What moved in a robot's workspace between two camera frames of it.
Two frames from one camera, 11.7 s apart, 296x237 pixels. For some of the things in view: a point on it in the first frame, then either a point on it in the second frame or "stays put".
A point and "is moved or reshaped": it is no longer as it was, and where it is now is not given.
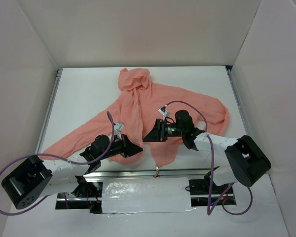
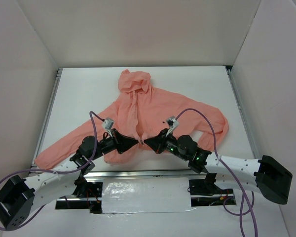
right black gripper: [159, 131] → [163, 140]
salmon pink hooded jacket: [137, 107] is moved or reshaped
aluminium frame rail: [150, 174] stays put
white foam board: [147, 195] stays put
